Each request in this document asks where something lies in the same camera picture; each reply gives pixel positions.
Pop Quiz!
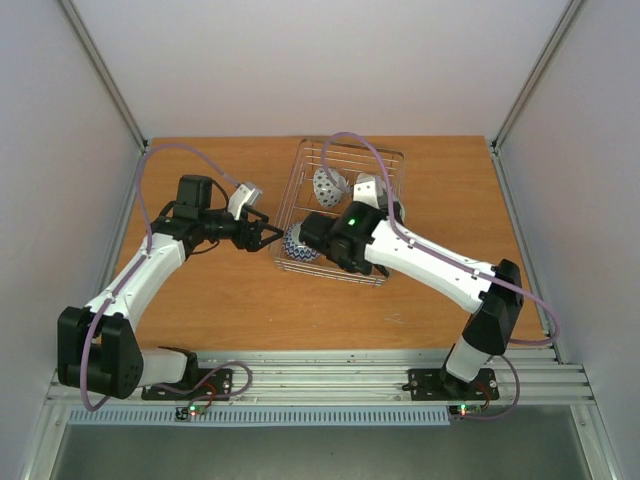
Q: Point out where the red patterned bowl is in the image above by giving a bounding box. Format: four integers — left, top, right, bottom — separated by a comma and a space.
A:
283, 222, 320, 262

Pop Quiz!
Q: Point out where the pink scale pattern bowl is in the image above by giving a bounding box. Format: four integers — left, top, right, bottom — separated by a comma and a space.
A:
312, 167, 350, 209

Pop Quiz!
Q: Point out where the yellow sun bowl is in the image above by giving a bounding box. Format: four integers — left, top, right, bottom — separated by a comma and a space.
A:
387, 200, 405, 225

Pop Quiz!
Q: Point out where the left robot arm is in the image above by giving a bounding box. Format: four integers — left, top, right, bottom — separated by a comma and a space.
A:
57, 175, 283, 399

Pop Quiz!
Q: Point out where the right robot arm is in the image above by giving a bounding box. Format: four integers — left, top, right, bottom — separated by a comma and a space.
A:
299, 201, 524, 399

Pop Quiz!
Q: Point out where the left circuit board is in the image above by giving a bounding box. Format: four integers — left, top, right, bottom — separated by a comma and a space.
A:
174, 405, 208, 422

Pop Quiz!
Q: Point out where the circuit board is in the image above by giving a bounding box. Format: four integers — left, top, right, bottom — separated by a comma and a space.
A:
174, 405, 208, 422
449, 403, 484, 418

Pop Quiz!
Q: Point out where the right circuit board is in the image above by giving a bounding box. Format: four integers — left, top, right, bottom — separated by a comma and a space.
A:
449, 403, 484, 418

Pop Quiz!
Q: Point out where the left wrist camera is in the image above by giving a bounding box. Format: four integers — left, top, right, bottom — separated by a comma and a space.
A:
227, 182, 263, 220

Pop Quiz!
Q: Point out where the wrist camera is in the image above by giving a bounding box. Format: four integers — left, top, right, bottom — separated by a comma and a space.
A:
352, 173, 388, 210
227, 182, 263, 220

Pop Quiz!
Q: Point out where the wire dish rack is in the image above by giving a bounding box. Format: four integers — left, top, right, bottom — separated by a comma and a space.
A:
269, 138, 386, 286

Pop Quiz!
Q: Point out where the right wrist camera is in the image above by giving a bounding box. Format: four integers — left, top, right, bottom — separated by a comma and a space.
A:
352, 173, 388, 210

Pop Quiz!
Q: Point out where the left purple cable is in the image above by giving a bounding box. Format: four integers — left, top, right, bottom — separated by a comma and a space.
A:
79, 143, 253, 412

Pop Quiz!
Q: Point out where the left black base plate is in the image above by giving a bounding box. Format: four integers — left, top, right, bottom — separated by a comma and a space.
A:
141, 368, 234, 402

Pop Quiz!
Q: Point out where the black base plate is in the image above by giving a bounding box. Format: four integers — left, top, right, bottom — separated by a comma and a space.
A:
141, 368, 234, 402
402, 368, 500, 401

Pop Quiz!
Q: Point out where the aluminium rail frame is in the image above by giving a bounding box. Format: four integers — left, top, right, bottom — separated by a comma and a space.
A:
19, 0, 640, 480

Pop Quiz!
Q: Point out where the blue slotted cable duct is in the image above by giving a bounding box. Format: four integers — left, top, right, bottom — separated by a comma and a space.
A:
68, 405, 450, 427

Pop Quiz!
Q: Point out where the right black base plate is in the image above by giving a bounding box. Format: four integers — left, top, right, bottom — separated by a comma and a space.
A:
402, 368, 500, 401

